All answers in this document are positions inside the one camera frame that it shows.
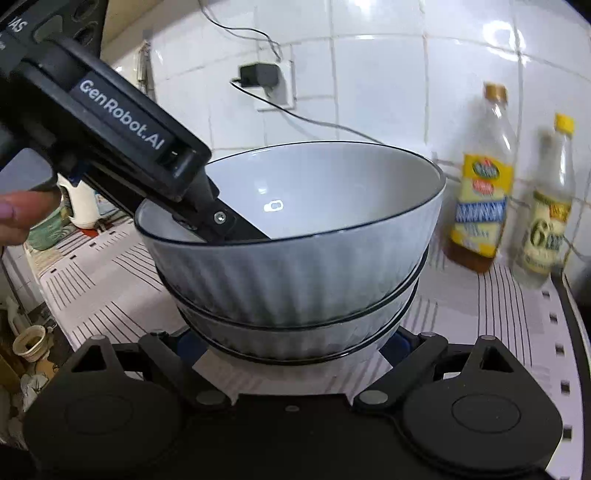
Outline person's left hand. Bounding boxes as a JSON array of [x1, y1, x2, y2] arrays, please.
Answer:
[[0, 191, 63, 248]]

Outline white ribbed bowl black rim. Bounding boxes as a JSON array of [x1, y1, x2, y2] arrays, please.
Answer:
[[135, 142, 447, 331], [156, 247, 430, 357], [178, 279, 421, 367]]

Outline black charger cable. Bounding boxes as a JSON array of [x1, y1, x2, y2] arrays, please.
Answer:
[[229, 78, 386, 145]]

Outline cream cup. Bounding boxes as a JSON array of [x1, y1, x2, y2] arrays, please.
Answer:
[[12, 324, 50, 359]]

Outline yellow label oil bottle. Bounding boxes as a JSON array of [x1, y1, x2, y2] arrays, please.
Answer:
[[442, 82, 519, 274]]

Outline clear bottle yellow cap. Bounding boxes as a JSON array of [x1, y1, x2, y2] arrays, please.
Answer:
[[513, 113, 578, 291]]

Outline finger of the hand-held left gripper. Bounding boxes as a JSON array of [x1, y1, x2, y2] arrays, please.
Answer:
[[90, 168, 273, 243]]

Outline white wall socket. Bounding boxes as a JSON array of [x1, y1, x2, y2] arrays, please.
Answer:
[[255, 58, 297, 112]]

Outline green cup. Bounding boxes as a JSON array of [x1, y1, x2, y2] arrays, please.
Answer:
[[27, 203, 75, 253]]

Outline thin black cable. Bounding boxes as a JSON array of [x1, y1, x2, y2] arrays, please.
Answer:
[[198, 0, 282, 62]]

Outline black charger plug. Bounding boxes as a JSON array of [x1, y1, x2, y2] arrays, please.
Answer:
[[238, 62, 280, 90]]

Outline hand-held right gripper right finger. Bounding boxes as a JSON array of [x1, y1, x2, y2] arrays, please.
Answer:
[[355, 330, 527, 409]]

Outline white jug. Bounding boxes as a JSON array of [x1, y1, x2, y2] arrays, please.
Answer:
[[58, 178, 101, 230]]

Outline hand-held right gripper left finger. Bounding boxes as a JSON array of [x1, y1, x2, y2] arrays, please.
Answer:
[[69, 331, 230, 409]]

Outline striped table mat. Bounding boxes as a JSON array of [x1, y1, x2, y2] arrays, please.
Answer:
[[2, 217, 575, 416]]

